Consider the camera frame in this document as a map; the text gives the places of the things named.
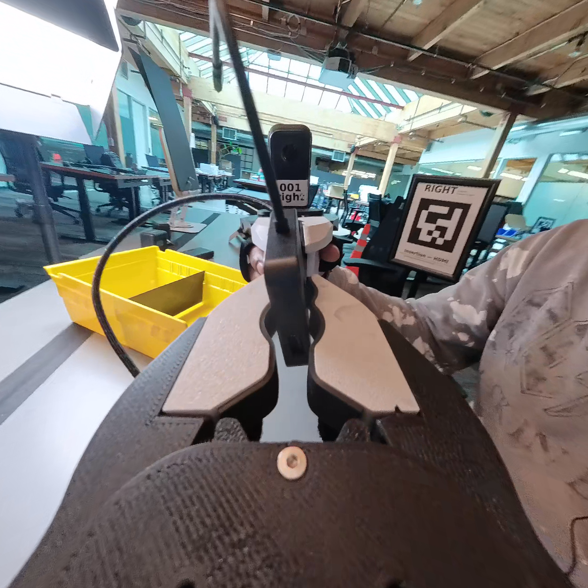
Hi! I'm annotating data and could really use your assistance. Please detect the black bin divider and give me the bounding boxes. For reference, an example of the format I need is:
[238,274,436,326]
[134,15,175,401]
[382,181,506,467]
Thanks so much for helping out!
[129,271,206,317]

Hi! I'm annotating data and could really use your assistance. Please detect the green plug hdmi cable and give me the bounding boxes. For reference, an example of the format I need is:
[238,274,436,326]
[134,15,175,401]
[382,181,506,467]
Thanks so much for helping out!
[91,192,274,377]

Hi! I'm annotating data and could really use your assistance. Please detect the person's right forearm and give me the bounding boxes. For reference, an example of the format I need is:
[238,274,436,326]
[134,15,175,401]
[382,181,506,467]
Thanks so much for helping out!
[328,264,488,374]

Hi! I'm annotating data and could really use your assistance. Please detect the orange traffic cone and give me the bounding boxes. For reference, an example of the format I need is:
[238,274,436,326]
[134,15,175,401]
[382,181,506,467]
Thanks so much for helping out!
[351,224,371,260]

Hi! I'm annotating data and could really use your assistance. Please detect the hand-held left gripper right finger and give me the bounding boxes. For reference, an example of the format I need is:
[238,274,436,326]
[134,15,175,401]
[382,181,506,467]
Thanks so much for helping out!
[307,275,421,428]

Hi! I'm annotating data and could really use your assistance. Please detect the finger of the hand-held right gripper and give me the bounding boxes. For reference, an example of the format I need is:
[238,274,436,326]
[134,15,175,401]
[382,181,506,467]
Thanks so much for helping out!
[250,217,276,251]
[298,215,334,276]

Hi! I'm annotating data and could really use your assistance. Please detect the bright studio light panel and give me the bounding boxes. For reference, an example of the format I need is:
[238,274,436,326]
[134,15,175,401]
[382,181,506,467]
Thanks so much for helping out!
[0,0,122,145]

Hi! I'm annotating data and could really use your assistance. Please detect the wooden office desk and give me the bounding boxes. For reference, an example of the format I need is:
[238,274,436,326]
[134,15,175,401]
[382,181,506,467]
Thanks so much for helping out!
[41,162,159,244]

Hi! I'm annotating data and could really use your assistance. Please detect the framed tag sign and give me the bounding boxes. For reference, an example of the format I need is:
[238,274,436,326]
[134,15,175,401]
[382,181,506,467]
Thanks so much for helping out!
[388,174,501,282]

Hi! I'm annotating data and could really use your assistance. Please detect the yellow divided storage bin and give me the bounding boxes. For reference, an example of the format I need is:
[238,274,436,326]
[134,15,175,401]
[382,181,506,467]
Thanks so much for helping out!
[43,246,249,359]

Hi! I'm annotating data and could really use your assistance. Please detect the black light stand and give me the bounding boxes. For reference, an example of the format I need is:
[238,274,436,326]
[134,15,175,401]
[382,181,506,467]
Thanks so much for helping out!
[23,138,62,265]

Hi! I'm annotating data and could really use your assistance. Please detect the black panel on wooden stand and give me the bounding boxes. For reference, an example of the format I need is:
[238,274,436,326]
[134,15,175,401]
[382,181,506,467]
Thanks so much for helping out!
[129,46,203,230]

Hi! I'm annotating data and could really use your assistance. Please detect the ceiling projector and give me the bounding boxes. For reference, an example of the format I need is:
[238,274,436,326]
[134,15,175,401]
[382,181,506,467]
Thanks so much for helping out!
[318,43,359,90]

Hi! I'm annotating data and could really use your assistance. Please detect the black office chair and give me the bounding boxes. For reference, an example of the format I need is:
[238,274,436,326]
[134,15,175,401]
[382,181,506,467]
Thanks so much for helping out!
[94,152,134,214]

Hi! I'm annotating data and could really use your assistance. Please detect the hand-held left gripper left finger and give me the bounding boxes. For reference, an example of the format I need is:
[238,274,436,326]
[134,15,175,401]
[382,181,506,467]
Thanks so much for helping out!
[162,275,280,420]

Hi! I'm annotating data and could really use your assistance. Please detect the person's right hand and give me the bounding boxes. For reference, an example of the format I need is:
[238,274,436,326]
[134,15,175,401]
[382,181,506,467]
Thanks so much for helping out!
[248,241,341,282]

